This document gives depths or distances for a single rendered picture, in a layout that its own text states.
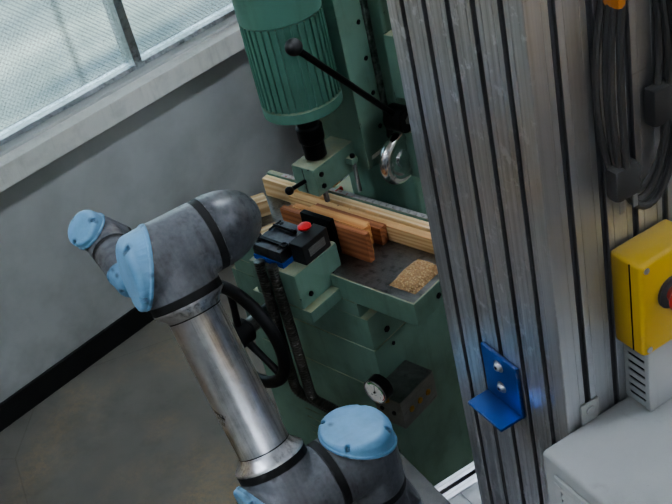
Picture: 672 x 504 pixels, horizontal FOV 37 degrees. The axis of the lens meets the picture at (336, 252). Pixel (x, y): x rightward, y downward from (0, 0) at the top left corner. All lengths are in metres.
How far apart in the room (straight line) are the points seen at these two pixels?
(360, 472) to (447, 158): 0.59
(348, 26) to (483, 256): 1.04
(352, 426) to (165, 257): 0.40
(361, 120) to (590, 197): 1.20
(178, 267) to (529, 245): 0.56
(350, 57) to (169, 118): 1.52
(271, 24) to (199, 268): 0.70
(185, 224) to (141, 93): 1.99
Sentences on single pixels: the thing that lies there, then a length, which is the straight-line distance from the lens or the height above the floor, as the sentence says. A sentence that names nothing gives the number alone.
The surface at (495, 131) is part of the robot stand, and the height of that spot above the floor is 1.63.
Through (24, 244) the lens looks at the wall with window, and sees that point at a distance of 3.43.
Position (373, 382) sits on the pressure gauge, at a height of 0.69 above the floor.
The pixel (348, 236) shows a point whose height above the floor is 0.96.
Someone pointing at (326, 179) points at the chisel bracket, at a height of 1.03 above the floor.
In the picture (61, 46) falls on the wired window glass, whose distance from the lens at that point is 3.44.
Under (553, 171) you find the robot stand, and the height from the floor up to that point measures 1.60.
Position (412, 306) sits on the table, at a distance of 2.06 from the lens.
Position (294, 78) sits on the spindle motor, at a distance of 2.10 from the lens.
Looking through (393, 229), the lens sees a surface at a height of 0.94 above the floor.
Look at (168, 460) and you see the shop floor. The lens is 3.23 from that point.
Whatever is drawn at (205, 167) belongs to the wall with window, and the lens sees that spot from 3.77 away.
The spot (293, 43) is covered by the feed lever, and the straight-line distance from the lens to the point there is 1.96.
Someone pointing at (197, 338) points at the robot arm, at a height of 1.26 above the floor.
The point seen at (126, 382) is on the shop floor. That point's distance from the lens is 3.58.
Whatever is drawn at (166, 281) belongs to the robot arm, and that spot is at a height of 1.35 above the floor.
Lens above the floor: 2.16
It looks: 34 degrees down
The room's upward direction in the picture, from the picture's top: 14 degrees counter-clockwise
